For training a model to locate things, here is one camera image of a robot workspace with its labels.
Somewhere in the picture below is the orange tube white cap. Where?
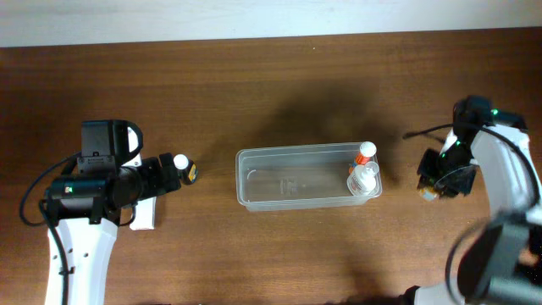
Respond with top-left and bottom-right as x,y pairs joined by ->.
349,141 -> 377,174

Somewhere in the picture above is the white plastic bottle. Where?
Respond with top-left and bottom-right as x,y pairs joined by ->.
346,161 -> 379,197

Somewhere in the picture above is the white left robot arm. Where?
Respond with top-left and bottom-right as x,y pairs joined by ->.
38,119 -> 181,304

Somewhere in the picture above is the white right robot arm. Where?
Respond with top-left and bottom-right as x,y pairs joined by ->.
403,96 -> 541,304

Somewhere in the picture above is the clear plastic container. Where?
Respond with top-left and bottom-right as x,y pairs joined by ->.
235,142 -> 383,212

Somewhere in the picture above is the dark bottle white cap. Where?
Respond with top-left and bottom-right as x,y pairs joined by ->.
174,154 -> 198,185

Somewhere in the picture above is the small gold lid jar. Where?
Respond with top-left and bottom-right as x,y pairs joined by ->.
419,188 -> 439,201

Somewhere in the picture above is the white green medicine box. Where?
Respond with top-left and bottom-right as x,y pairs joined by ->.
129,197 -> 156,230

